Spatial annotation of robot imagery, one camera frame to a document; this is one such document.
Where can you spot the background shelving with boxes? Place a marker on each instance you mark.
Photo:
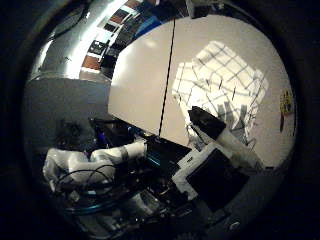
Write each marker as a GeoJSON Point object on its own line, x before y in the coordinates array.
{"type": "Point", "coordinates": [100, 46]}

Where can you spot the clear spray bottle yellow label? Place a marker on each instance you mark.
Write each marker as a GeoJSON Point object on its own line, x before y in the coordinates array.
{"type": "Point", "coordinates": [286, 103]}

